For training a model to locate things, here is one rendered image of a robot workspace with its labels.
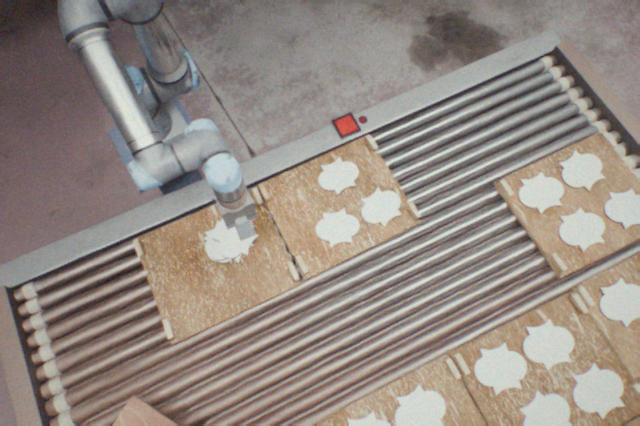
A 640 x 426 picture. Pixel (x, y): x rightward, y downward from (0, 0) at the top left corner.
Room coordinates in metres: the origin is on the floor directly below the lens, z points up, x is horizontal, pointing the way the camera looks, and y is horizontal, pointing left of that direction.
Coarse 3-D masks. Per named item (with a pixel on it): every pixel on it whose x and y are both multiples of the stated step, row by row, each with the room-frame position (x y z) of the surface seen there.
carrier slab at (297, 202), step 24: (360, 144) 0.85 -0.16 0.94; (312, 168) 0.76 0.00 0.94; (360, 168) 0.76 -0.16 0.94; (384, 168) 0.76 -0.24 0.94; (288, 192) 0.68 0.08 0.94; (312, 192) 0.67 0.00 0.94; (360, 192) 0.67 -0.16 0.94; (288, 216) 0.59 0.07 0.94; (312, 216) 0.59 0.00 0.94; (360, 216) 0.59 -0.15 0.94; (408, 216) 0.59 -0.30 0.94; (288, 240) 0.51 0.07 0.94; (312, 240) 0.51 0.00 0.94; (360, 240) 0.51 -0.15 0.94; (384, 240) 0.51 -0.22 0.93; (312, 264) 0.44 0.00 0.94; (336, 264) 0.44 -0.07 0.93
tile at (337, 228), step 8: (328, 216) 0.59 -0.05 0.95; (336, 216) 0.59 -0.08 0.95; (344, 216) 0.59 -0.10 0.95; (352, 216) 0.59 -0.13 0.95; (320, 224) 0.56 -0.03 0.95; (328, 224) 0.56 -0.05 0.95; (336, 224) 0.56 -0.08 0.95; (344, 224) 0.56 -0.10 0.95; (352, 224) 0.56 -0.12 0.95; (320, 232) 0.53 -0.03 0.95; (328, 232) 0.53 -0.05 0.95; (336, 232) 0.53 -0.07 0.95; (344, 232) 0.53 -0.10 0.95; (352, 232) 0.53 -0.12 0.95; (328, 240) 0.51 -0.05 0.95; (336, 240) 0.51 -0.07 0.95; (344, 240) 0.51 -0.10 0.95
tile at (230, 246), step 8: (224, 224) 0.54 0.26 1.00; (224, 232) 0.52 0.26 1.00; (232, 232) 0.52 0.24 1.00; (216, 240) 0.49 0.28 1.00; (224, 240) 0.49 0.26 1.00; (232, 240) 0.49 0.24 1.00; (240, 240) 0.49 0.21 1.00; (248, 240) 0.49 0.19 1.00; (224, 248) 0.47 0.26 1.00; (232, 248) 0.47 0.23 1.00; (240, 248) 0.47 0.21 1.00; (248, 248) 0.47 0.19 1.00; (224, 256) 0.44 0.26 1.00; (232, 256) 0.44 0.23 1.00
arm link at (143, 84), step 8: (128, 72) 0.94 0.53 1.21; (136, 72) 0.93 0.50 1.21; (144, 72) 0.94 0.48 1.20; (136, 80) 0.91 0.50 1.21; (144, 80) 0.92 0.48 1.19; (136, 88) 0.88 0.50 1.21; (144, 88) 0.90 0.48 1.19; (152, 88) 0.90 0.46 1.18; (144, 96) 0.88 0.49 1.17; (152, 96) 0.89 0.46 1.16; (144, 104) 0.87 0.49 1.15; (152, 104) 0.88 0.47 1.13; (152, 112) 0.88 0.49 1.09
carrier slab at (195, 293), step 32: (192, 224) 0.57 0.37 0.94; (256, 224) 0.57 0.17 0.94; (160, 256) 0.47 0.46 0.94; (192, 256) 0.47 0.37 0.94; (256, 256) 0.46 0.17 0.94; (288, 256) 0.46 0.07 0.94; (160, 288) 0.37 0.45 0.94; (192, 288) 0.37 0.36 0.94; (224, 288) 0.37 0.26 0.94; (256, 288) 0.36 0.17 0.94; (288, 288) 0.36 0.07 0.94; (192, 320) 0.27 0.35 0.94; (224, 320) 0.27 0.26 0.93
